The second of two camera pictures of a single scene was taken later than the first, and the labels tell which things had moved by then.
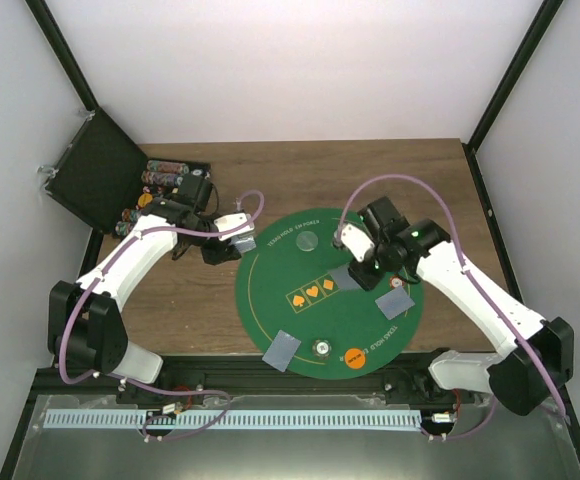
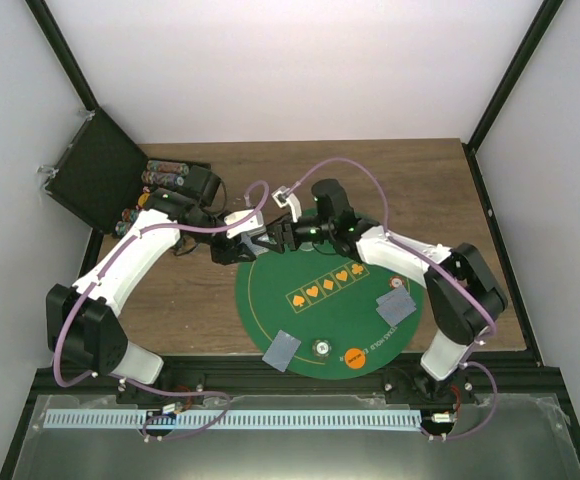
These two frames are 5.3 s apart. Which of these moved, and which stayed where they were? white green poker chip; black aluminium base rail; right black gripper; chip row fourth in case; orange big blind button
Moved: right black gripper
Stayed: black aluminium base rail; white green poker chip; orange big blind button; chip row fourth in case
